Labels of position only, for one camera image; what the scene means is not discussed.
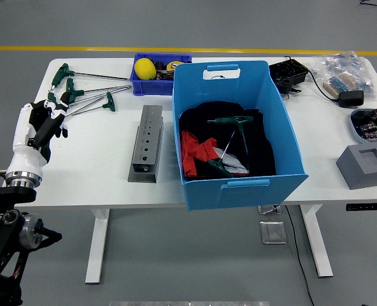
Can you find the black table control panel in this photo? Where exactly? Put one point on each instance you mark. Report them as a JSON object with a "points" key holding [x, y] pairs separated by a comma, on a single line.
{"points": [[367, 206]]}

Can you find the red cloth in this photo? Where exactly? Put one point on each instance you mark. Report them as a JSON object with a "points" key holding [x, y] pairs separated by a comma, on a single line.
{"points": [[193, 150]]}

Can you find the large light blue box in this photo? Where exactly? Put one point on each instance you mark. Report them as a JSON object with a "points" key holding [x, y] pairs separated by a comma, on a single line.
{"points": [[239, 194]]}

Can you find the white table leg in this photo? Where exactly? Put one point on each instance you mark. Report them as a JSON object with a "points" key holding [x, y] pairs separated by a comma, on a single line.
{"points": [[96, 248], [319, 248]]}

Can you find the grey foam block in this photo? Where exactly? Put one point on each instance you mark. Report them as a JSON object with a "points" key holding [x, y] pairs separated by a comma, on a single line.
{"points": [[360, 175]]}

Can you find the small dark blue bin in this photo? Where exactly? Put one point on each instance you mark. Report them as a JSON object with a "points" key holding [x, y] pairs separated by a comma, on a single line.
{"points": [[150, 86]]}

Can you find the light blue dish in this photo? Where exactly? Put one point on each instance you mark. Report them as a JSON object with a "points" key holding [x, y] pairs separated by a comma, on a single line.
{"points": [[354, 126]]}

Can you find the black plastic tray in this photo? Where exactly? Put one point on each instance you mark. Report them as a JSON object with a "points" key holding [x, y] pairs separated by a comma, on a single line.
{"points": [[287, 71]]}

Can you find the white grey fabric piece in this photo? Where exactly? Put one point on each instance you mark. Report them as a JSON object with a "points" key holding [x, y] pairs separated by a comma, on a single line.
{"points": [[236, 164]]}

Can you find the dark hardware pieces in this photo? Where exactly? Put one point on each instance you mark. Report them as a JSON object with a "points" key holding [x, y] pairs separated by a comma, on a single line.
{"points": [[164, 76]]}

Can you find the yellow lemon-shaped object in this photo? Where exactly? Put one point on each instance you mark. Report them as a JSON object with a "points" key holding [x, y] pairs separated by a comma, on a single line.
{"points": [[145, 68]]}

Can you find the yellow tape measure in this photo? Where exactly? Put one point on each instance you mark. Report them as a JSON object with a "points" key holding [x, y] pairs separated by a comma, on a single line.
{"points": [[172, 66]]}

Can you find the black power adapter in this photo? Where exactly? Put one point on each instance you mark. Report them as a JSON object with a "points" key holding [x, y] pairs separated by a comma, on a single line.
{"points": [[351, 99]]}

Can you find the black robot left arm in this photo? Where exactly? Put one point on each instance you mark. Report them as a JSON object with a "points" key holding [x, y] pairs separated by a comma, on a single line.
{"points": [[4, 194]]}

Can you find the electronic parts pile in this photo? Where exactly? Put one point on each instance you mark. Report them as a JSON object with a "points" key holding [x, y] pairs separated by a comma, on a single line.
{"points": [[371, 126]]}

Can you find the clear plastic component bags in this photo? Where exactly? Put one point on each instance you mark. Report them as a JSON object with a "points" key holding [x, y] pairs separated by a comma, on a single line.
{"points": [[344, 63]]}

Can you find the black cloth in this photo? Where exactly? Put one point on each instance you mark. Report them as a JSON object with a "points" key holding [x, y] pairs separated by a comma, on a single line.
{"points": [[258, 150]]}

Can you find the dark round spool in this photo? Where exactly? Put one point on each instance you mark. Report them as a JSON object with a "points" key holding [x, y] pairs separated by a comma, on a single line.
{"points": [[159, 65]]}

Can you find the grey metal tool rack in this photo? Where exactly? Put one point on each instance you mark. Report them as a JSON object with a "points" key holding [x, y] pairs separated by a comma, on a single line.
{"points": [[145, 143]]}

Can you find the small metal floor plate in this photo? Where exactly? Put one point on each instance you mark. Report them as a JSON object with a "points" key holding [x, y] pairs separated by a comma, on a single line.
{"points": [[268, 209]]}

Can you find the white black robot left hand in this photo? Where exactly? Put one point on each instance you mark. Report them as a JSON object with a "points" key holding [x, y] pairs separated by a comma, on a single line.
{"points": [[26, 159]]}

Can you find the black round cylinder part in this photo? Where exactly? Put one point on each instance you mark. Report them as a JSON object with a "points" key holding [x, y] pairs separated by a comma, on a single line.
{"points": [[285, 85]]}

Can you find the square metal floor plate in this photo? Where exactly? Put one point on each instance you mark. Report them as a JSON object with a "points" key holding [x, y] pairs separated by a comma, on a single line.
{"points": [[273, 232]]}

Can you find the beige resistor strip bundle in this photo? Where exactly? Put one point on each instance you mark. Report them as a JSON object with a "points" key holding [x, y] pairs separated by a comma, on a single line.
{"points": [[338, 84]]}

